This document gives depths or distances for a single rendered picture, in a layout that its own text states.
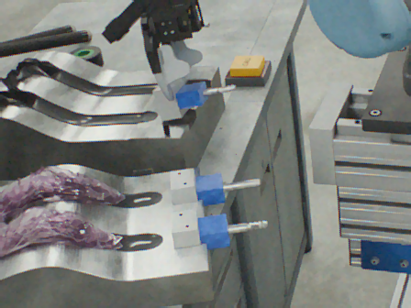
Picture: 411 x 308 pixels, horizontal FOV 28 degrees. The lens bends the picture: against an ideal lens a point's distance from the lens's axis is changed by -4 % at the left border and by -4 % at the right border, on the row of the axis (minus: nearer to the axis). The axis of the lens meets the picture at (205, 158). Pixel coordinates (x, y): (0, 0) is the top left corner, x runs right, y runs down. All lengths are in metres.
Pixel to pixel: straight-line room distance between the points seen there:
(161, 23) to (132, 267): 0.41
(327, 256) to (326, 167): 1.35
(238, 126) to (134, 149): 0.24
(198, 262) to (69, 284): 0.18
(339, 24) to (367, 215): 0.35
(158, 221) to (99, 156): 0.24
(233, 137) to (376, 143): 0.46
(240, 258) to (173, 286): 0.58
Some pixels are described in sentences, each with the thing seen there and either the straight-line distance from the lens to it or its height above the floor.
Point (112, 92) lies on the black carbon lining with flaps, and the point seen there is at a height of 0.88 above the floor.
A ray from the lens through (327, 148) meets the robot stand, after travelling 1.11.
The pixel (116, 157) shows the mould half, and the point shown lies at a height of 0.85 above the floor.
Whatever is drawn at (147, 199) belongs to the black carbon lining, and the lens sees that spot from 1.28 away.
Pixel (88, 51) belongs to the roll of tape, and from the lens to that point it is 1.89.
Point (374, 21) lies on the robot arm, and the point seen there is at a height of 1.20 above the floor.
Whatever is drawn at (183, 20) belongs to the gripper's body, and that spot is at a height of 1.06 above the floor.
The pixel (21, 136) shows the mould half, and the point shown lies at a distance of 1.45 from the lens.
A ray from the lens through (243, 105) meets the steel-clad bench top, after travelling 1.59.
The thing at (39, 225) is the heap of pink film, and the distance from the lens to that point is 1.16.
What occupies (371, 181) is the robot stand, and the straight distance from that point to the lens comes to 1.13.
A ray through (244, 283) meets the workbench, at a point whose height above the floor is 0.43.
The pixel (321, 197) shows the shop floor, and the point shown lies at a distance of 2.72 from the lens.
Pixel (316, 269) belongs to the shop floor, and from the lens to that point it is 2.42.
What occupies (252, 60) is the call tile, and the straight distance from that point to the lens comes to 1.68.
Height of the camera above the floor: 1.54
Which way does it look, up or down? 31 degrees down
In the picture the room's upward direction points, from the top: 10 degrees counter-clockwise
